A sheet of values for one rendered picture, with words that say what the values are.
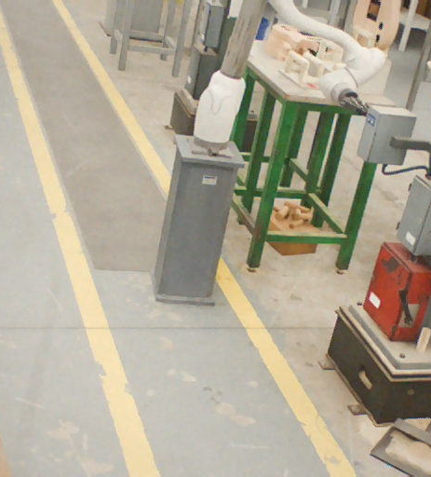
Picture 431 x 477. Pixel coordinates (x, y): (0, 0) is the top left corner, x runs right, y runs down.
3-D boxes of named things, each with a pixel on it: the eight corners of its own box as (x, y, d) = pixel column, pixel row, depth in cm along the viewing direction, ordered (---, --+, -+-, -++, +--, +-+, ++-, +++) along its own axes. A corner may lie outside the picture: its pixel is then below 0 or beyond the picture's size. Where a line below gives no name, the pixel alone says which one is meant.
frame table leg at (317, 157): (306, 228, 499) (345, 76, 461) (298, 227, 497) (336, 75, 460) (303, 224, 504) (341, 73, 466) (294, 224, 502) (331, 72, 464)
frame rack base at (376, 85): (383, 96, 425) (393, 61, 418) (356, 93, 419) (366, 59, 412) (356, 78, 448) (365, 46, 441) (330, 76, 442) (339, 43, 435)
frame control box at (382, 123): (428, 196, 326) (449, 130, 315) (379, 193, 319) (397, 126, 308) (397, 170, 347) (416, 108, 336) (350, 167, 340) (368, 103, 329)
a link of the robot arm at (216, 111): (190, 137, 368) (199, 88, 359) (196, 126, 384) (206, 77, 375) (227, 146, 367) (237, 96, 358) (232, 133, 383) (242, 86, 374)
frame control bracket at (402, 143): (436, 152, 331) (439, 143, 329) (393, 148, 324) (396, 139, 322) (431, 148, 334) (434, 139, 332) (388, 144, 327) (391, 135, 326)
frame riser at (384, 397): (495, 423, 353) (515, 373, 343) (363, 429, 332) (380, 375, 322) (432, 352, 396) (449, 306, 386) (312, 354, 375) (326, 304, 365)
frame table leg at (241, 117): (225, 224, 482) (258, 66, 444) (216, 224, 480) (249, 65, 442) (222, 220, 486) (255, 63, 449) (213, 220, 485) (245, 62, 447)
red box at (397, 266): (415, 342, 337) (443, 259, 322) (387, 342, 333) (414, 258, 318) (386, 308, 358) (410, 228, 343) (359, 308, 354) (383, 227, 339)
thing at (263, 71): (357, 246, 445) (397, 105, 414) (253, 242, 425) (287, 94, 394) (311, 196, 497) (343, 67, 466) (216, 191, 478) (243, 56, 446)
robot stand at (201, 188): (155, 301, 391) (181, 156, 362) (149, 272, 415) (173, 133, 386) (215, 306, 397) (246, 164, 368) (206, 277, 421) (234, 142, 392)
